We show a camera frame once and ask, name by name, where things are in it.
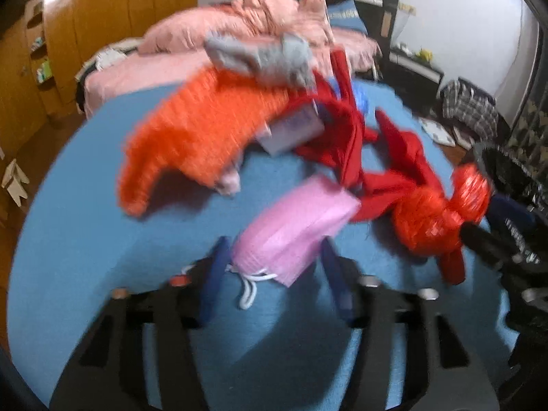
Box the pink face mask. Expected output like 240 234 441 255
231 174 360 310

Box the red plastic bag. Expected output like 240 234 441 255
392 163 491 256

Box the grey knotted sock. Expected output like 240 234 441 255
203 34 316 89

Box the white blue medicine box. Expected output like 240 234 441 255
256 102 324 156

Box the black trash bin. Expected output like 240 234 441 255
470 142 547 264

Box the blue table cloth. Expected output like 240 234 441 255
8 86 516 410

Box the red cloth garment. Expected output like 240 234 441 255
290 48 465 285

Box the orange knitted cloth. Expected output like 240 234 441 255
117 66 297 217

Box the white bathroom scale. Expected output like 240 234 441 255
418 118 456 148

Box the plaid shirt on chair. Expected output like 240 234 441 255
440 78 499 140

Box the black nightstand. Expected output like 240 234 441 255
383 47 445 114

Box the white step stool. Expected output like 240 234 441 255
1 159 30 208

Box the yellow plush toy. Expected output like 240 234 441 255
416 48 434 63

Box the pink bed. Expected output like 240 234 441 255
76 27 383 119

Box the pink duvet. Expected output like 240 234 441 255
137 0 335 57

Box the blue pillow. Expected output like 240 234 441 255
327 0 368 34

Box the wooden wardrobe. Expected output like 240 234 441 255
1 0 198 155

